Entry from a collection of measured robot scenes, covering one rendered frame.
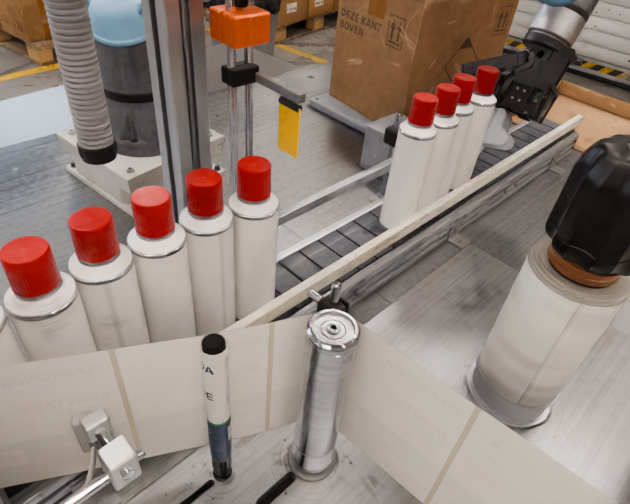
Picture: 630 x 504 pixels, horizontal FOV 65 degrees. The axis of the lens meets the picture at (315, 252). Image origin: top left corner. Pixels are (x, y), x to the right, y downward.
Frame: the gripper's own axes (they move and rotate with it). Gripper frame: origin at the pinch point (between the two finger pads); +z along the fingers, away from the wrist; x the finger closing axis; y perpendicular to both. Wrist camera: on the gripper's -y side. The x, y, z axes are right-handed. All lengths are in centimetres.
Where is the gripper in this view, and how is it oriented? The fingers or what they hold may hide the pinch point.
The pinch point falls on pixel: (471, 150)
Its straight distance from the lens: 91.7
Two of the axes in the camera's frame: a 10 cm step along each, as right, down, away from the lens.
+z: -4.3, 8.6, 2.7
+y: 7.0, 5.1, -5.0
